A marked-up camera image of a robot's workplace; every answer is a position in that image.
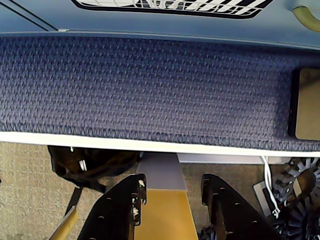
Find yellow-green curved object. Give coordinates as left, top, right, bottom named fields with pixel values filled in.
left=292, top=6, right=320, bottom=32

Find yellow flat board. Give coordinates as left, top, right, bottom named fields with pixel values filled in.
left=134, top=188, right=198, bottom=240

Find black white patterned object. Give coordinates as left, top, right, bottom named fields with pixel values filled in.
left=71, top=0, right=273, bottom=20

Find grey flat panel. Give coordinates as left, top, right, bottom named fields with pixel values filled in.
left=136, top=152, right=188, bottom=191

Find black gear-shaped printed parts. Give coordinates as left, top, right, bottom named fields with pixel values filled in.
left=272, top=158, right=320, bottom=240

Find white cable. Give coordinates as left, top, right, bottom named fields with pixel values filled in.
left=261, top=156, right=281, bottom=218

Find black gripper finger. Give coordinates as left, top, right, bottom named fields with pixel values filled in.
left=201, top=173, right=288, bottom=240
left=77, top=173, right=148, bottom=240

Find grey metal plate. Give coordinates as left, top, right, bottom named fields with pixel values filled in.
left=252, top=181, right=276, bottom=216

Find blue woven placemat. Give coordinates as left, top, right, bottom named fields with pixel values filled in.
left=0, top=31, right=320, bottom=153

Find black bag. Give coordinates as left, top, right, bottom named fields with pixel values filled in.
left=47, top=146, right=141, bottom=193

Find wooden stick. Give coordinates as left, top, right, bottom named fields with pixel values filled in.
left=47, top=206, right=80, bottom=240

